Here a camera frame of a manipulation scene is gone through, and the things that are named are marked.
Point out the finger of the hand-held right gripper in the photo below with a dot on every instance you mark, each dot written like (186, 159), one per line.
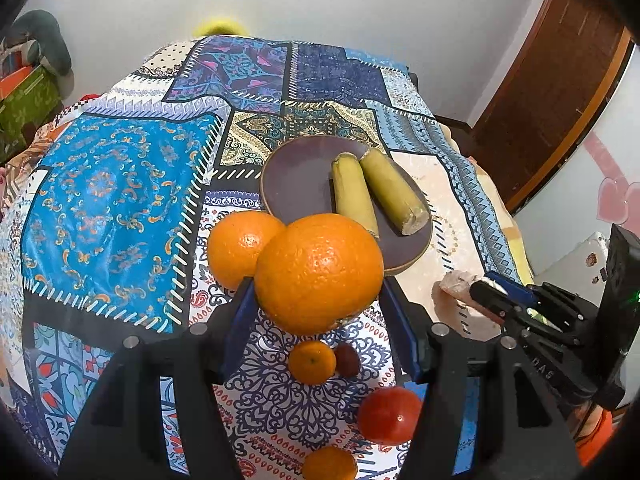
(507, 286)
(487, 297)

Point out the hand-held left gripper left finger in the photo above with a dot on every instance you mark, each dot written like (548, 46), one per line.
(240, 325)

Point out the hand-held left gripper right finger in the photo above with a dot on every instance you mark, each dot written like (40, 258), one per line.
(401, 332)

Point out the pale pink sausage piece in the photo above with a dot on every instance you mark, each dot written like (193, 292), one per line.
(456, 286)

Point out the large orange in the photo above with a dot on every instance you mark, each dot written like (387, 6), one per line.
(319, 272)

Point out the purple round plate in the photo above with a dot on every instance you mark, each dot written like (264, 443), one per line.
(297, 180)

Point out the small dark red fruit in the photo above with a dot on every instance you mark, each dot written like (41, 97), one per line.
(348, 361)

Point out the medium orange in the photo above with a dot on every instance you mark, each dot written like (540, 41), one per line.
(237, 250)

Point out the small mandarin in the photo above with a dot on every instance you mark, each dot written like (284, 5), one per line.
(312, 363)
(330, 465)

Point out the red tomato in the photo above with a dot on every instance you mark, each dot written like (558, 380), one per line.
(389, 415)

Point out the patchwork patterned tablecloth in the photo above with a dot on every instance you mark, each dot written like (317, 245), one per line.
(115, 210)

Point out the brown wooden door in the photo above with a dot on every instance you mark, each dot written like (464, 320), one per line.
(560, 90)

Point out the yellow fuzzy object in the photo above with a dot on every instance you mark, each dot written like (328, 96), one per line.
(220, 27)

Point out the green cardboard box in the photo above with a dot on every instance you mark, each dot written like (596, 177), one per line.
(25, 100)

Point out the grey cushion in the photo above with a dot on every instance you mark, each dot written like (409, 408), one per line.
(47, 40)

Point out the pink heart wall sticker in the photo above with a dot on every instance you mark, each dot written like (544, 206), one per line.
(612, 195)

